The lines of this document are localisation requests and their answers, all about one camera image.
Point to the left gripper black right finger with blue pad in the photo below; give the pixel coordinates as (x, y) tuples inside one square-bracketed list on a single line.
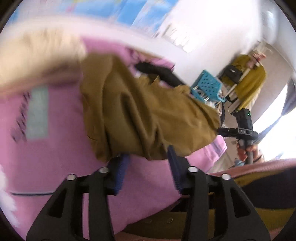
[(235, 217)]

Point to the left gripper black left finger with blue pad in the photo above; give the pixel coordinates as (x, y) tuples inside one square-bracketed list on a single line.
[(61, 217)]

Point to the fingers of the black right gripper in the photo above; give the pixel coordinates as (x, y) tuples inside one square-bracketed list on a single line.
[(227, 132)]

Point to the mustard brown large shirt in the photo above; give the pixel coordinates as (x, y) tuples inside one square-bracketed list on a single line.
[(128, 115)]

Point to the pink sleeved right forearm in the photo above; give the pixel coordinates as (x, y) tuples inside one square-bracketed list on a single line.
[(244, 175)]

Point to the black shoulder bag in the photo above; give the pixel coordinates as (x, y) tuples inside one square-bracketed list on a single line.
[(232, 73)]

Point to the person's right hand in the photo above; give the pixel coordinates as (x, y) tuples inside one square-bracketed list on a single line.
[(257, 155)]

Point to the turquoise perforated plastic basket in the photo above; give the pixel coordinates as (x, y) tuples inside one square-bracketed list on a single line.
[(207, 88)]

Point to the grey window curtain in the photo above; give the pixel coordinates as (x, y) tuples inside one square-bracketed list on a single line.
[(288, 106)]

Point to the yellow hanging garment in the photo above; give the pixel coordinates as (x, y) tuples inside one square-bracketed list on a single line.
[(247, 91)]

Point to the black garment on bed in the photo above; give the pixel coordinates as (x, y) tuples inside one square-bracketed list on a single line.
[(165, 74)]

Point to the pink printed bed sheet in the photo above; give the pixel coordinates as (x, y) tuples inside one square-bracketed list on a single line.
[(43, 140)]

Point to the cream folded duvet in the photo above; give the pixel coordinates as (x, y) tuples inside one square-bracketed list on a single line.
[(26, 60)]

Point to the world map wall poster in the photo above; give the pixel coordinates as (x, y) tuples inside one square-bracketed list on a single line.
[(141, 15)]

